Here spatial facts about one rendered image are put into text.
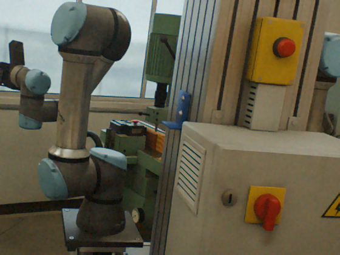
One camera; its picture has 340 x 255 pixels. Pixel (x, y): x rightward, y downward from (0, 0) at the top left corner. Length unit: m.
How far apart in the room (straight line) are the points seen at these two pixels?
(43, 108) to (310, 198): 0.88
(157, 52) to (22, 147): 1.57
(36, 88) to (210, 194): 0.76
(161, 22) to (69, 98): 0.94
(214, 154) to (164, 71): 1.26
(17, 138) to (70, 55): 2.15
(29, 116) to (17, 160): 1.89
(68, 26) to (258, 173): 0.60
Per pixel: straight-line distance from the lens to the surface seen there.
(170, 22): 2.04
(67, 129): 1.22
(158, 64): 2.05
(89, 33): 1.18
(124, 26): 1.25
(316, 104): 1.36
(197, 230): 0.89
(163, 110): 2.13
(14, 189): 3.41
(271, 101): 1.01
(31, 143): 3.33
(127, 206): 2.12
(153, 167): 1.91
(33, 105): 1.45
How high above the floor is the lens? 1.40
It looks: 10 degrees down
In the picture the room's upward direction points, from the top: 7 degrees clockwise
